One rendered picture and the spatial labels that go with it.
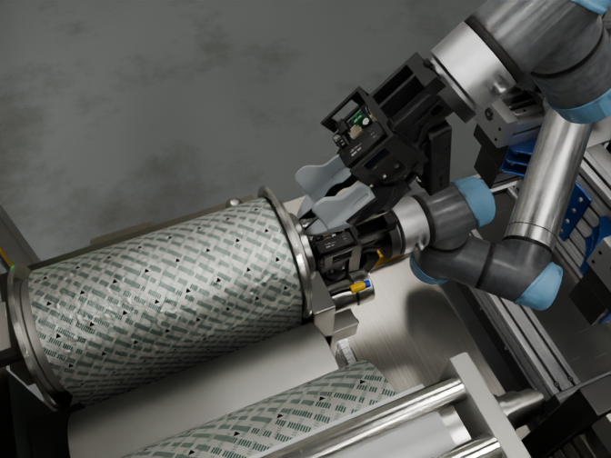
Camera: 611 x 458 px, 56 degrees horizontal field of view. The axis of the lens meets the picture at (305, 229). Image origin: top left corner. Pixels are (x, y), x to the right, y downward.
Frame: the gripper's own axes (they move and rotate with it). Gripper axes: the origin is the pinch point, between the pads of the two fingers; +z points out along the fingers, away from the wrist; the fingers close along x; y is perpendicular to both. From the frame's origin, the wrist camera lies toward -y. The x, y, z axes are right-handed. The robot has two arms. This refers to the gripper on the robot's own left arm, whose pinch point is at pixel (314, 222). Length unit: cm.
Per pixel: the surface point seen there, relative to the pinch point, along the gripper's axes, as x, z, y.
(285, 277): 7.0, 2.7, 6.2
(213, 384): 12.3, 13.5, 8.2
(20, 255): -75, 95, -28
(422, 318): 1.5, 8.1, -39.8
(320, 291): 5.6, 4.5, -3.1
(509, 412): 27.2, -8.8, 4.8
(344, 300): 6.7, 3.9, -6.2
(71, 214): -121, 117, -66
